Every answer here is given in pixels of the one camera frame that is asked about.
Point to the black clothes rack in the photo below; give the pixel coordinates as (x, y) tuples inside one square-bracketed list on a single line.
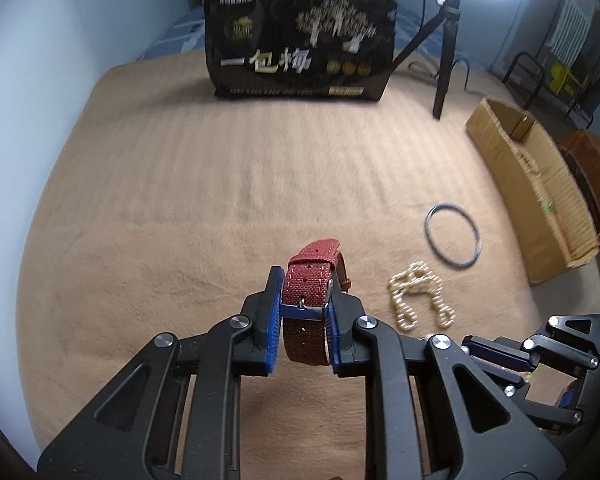
[(535, 68)]

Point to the black tripod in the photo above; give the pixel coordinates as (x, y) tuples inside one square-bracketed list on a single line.
[(447, 17)]

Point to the red strap wristwatch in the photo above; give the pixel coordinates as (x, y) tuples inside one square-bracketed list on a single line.
[(310, 277)]

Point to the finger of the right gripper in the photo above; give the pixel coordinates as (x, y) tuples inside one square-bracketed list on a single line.
[(503, 352)]

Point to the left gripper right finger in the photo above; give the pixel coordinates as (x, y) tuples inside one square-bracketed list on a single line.
[(347, 356)]

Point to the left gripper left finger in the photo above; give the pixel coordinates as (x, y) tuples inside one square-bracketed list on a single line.
[(258, 351)]

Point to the yellow box on rack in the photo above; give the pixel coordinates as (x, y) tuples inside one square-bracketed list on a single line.
[(562, 81)]

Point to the striped white towel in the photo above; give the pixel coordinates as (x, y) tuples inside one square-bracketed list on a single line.
[(569, 34)]

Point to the orange cloth stool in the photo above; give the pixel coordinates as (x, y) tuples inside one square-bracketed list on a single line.
[(581, 151)]

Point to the dark metal bangle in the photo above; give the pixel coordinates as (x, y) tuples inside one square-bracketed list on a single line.
[(453, 235)]

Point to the blue patterned bed sheet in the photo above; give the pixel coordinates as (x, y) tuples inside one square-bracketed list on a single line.
[(180, 35)]

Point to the cardboard box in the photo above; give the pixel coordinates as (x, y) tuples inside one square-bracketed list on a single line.
[(554, 228)]

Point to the black snack bag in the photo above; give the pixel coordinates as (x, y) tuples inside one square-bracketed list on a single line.
[(238, 82)]

